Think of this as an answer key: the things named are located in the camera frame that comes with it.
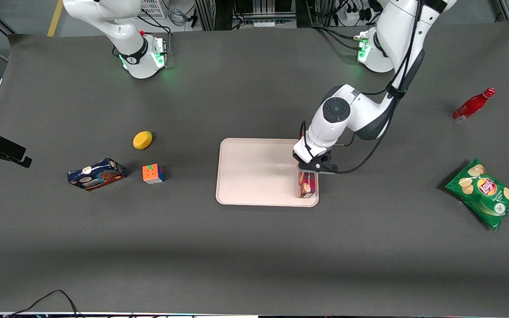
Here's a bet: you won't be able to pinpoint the thin black loose cable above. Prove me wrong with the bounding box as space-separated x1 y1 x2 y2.
4 290 80 318

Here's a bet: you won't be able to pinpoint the colourful puzzle cube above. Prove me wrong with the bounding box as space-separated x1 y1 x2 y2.
142 164 166 185

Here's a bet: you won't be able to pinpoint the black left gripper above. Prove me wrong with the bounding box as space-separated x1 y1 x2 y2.
308 150 339 175

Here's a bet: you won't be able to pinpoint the beige plastic tray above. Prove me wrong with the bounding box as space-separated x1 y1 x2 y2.
216 138 319 208

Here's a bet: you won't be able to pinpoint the red cookie box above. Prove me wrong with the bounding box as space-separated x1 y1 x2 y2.
298 171 317 199

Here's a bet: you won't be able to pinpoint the yellow lemon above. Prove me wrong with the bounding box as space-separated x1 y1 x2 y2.
133 131 153 150

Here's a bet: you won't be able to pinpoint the aluminium frame rack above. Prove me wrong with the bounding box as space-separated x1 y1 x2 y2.
195 0 312 30

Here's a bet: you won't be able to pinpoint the red drink bottle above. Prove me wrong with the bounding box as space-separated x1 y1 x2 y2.
452 87 496 123

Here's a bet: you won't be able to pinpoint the white mesh basket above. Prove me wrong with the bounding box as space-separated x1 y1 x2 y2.
138 0 167 19

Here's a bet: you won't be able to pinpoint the black left base cables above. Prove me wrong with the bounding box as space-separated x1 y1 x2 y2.
310 24 368 50

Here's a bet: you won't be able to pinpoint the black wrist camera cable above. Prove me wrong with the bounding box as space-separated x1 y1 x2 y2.
300 0 425 174

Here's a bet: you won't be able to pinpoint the dark grey table mat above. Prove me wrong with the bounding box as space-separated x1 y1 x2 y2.
0 17 509 318

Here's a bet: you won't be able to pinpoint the grey coiled cable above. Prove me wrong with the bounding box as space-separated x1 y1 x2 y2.
167 8 188 28

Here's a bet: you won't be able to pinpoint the blue cookie box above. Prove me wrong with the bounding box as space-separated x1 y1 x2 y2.
67 158 127 192

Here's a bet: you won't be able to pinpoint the black right base cable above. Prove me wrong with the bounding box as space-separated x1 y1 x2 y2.
137 15 172 36

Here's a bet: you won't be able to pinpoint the white power strip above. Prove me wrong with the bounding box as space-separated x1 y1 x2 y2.
345 8 372 22

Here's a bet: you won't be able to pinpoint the green chips bag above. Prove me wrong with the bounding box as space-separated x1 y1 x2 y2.
444 159 509 232

